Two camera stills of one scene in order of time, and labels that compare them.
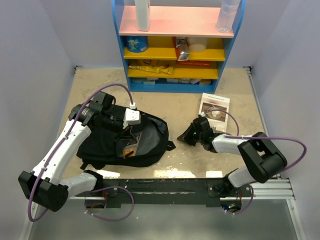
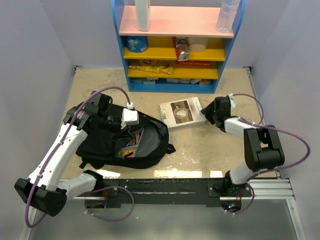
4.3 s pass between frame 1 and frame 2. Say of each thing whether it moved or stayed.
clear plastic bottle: stayed
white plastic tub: stayed
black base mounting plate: stayed
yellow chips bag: stayed
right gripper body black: moved
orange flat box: stayed
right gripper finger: moved
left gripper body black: stayed
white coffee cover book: moved
